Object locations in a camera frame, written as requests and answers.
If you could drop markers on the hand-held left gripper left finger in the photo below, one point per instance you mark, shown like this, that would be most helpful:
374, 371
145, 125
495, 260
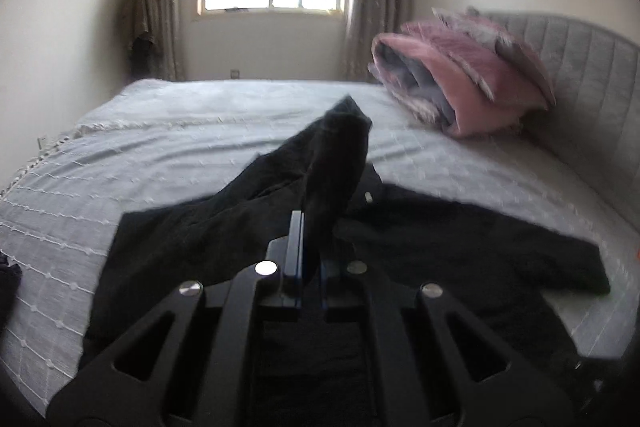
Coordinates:
297, 257

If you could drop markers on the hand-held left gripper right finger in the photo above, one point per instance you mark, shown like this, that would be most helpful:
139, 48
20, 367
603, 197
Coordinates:
350, 292

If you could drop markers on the black padded jacket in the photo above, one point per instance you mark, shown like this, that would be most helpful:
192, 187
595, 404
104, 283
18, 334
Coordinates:
450, 247

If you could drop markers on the bed with grey bedspread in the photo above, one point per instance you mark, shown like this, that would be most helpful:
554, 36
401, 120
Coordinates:
175, 147

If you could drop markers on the folded pink quilt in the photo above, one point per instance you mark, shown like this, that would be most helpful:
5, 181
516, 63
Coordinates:
465, 77

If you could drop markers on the hanging olive jacket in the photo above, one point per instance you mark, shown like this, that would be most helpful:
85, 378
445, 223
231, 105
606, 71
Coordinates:
144, 17

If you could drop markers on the dark cloth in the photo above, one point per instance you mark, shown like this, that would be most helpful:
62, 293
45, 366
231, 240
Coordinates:
9, 287

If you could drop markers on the pink and grey pillow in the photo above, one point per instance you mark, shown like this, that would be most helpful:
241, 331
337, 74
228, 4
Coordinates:
505, 44

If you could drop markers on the grey padded headboard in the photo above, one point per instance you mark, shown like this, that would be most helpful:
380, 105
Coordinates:
595, 72

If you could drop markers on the wall socket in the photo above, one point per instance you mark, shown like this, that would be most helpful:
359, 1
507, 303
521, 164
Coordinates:
234, 73

